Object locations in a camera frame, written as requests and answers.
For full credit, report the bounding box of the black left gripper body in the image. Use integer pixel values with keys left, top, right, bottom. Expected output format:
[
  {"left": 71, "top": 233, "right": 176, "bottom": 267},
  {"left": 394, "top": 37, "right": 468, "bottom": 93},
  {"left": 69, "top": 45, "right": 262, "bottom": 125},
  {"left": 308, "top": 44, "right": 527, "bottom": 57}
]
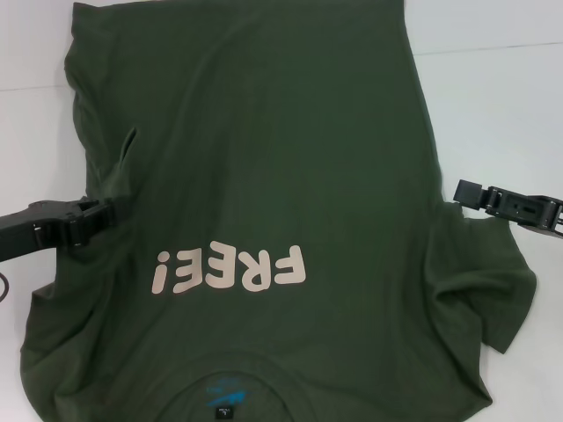
[{"left": 0, "top": 200, "right": 71, "bottom": 255}]

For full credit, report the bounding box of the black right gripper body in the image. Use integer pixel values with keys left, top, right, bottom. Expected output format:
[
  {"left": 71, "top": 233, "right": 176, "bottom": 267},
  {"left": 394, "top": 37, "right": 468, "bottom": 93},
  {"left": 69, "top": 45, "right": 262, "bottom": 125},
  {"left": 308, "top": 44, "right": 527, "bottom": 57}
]
[{"left": 514, "top": 187, "right": 563, "bottom": 229}]

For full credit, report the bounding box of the dark green FREE t-shirt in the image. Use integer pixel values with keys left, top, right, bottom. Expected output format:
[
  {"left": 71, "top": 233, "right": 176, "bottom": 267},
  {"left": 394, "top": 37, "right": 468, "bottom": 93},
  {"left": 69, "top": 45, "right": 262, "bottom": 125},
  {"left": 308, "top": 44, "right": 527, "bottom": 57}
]
[{"left": 17, "top": 0, "right": 538, "bottom": 422}]

